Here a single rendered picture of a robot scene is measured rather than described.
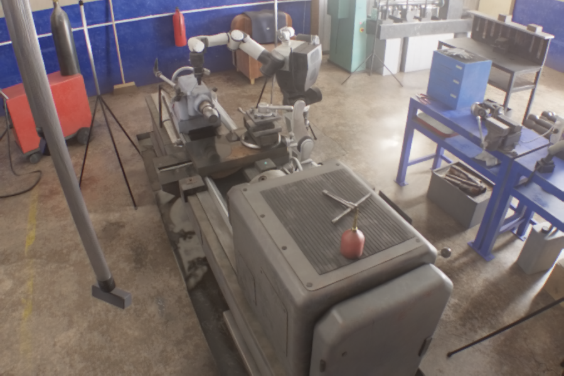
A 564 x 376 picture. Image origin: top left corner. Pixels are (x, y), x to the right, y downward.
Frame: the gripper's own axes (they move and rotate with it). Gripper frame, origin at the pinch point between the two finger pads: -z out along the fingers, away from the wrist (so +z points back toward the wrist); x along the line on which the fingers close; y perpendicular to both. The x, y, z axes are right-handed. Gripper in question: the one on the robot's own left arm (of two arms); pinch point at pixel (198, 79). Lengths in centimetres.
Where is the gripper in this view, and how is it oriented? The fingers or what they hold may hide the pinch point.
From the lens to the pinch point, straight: 263.9
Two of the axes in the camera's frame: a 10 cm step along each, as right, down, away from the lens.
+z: 0.0, -8.4, -5.4
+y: 9.6, -1.6, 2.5
